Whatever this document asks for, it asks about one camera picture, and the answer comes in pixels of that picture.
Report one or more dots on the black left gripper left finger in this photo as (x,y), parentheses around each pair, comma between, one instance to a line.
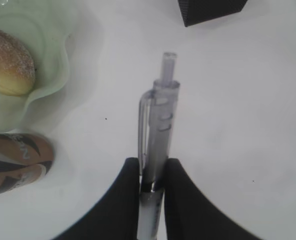
(115,216)

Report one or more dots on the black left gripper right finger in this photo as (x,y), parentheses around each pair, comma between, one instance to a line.
(189,215)

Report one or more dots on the white grey-grip pen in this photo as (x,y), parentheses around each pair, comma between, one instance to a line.
(157,109)

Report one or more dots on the brown coffee bottle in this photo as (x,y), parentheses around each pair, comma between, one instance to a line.
(24,159)

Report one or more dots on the golden bread roll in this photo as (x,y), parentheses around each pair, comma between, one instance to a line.
(17,71)

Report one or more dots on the green wavy glass plate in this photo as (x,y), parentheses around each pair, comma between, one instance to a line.
(43,26)

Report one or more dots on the black mesh pen holder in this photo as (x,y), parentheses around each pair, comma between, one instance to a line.
(198,11)

